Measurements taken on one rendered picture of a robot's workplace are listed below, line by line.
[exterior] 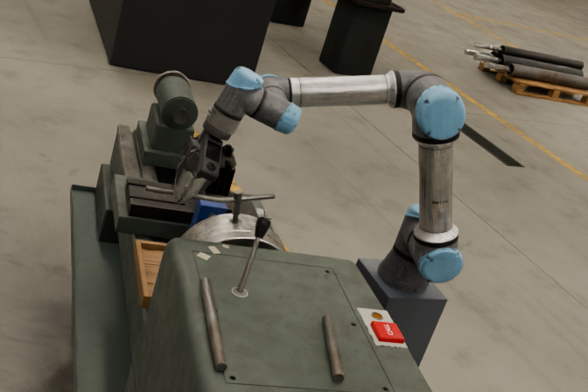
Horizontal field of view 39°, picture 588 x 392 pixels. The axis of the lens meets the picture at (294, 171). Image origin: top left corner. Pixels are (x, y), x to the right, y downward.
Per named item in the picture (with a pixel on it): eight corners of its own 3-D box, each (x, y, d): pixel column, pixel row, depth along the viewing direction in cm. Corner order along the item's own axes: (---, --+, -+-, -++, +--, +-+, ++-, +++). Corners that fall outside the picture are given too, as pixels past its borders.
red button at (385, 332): (402, 346, 180) (405, 339, 179) (377, 344, 178) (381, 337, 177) (393, 330, 185) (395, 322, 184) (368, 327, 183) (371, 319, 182)
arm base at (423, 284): (411, 264, 250) (423, 236, 247) (437, 294, 238) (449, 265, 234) (368, 262, 244) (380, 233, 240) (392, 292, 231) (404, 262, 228)
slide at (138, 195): (256, 233, 278) (261, 221, 276) (128, 215, 264) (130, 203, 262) (247, 206, 294) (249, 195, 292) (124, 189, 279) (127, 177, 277)
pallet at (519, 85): (549, 80, 1104) (554, 71, 1098) (592, 107, 1035) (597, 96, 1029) (475, 67, 1047) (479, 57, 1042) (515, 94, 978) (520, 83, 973)
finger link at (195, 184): (185, 198, 208) (203, 168, 206) (188, 209, 203) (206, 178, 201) (174, 193, 207) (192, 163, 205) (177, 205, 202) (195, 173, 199)
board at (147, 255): (263, 319, 244) (267, 308, 242) (141, 307, 232) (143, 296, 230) (243, 263, 270) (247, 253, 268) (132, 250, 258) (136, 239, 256)
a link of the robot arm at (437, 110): (449, 256, 233) (450, 70, 208) (465, 286, 219) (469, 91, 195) (406, 262, 231) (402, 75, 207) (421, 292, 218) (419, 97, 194)
